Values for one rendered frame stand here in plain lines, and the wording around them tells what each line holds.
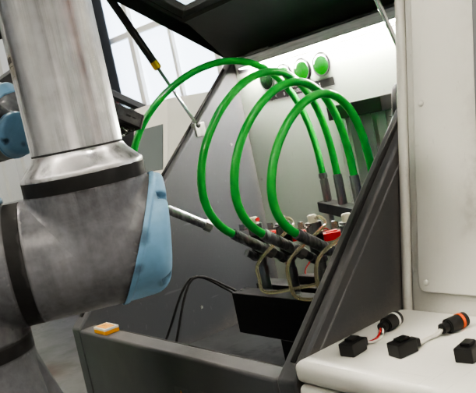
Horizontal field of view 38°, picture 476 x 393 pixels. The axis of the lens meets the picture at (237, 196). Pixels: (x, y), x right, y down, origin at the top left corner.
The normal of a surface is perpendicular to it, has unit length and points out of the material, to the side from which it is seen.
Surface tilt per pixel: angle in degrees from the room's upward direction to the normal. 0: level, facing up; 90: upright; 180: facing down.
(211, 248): 90
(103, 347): 90
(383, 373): 0
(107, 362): 90
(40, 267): 87
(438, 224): 76
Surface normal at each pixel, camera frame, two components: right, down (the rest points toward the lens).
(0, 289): 0.22, 0.22
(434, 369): -0.21, -0.97
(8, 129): 0.65, -0.05
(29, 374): 0.82, -0.44
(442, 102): -0.80, -0.02
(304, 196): -0.77, 0.22
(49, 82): -0.02, 0.14
